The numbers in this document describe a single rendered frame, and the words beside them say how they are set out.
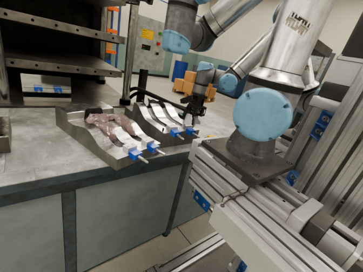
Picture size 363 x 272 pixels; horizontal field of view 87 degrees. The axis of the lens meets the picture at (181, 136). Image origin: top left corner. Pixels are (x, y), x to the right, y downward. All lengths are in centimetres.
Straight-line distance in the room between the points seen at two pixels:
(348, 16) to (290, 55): 725
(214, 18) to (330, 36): 708
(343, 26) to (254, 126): 725
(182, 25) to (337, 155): 55
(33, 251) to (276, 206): 99
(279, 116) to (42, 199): 86
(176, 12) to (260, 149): 42
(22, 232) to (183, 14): 96
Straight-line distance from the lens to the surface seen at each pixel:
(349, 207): 73
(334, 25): 770
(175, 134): 99
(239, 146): 59
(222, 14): 62
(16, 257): 115
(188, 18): 53
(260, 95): 41
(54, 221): 104
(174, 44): 52
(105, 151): 84
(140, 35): 177
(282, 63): 43
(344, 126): 70
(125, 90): 165
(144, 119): 115
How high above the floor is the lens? 129
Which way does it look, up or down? 24 degrees down
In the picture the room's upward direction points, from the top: 13 degrees clockwise
